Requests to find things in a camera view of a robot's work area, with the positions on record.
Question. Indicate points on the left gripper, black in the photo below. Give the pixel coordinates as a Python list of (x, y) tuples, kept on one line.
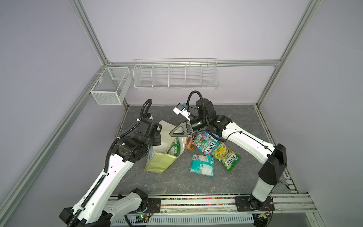
[(158, 141)]

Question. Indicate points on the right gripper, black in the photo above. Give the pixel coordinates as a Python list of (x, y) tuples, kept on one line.
[(186, 129)]

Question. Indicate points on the orange Fox's candy bag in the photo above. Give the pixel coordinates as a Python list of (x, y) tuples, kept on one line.
[(189, 143)]

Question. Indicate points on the paper bag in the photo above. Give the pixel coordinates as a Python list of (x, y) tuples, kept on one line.
[(158, 160)]

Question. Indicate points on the green snack bag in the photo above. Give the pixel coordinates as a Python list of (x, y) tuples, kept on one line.
[(175, 149)]

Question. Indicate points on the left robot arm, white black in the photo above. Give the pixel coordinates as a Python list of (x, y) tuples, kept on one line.
[(94, 209)]

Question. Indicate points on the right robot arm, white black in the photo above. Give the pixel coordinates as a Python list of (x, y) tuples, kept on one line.
[(201, 116)]

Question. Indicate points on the teal Fox's mint bag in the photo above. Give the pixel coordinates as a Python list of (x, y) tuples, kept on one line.
[(205, 143)]

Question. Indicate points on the teal white candy bag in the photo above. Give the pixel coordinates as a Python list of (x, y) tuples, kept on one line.
[(202, 165)]

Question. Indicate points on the yellow green Fox's bag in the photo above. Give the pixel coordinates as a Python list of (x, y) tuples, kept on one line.
[(226, 156)]

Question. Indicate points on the white mesh basket, small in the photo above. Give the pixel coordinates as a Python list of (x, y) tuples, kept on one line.
[(112, 86)]

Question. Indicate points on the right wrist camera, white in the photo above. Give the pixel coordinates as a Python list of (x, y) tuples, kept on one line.
[(181, 109)]

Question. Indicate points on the white wire basket, long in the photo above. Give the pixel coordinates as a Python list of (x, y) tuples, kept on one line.
[(180, 73)]

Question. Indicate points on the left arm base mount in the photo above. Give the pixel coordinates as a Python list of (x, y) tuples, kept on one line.
[(152, 205)]

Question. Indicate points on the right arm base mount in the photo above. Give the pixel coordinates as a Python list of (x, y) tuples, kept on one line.
[(249, 203)]

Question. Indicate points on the white vented cable duct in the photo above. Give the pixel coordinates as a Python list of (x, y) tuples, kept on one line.
[(192, 220)]

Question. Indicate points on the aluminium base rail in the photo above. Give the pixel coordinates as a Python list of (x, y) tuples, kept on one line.
[(230, 204)]

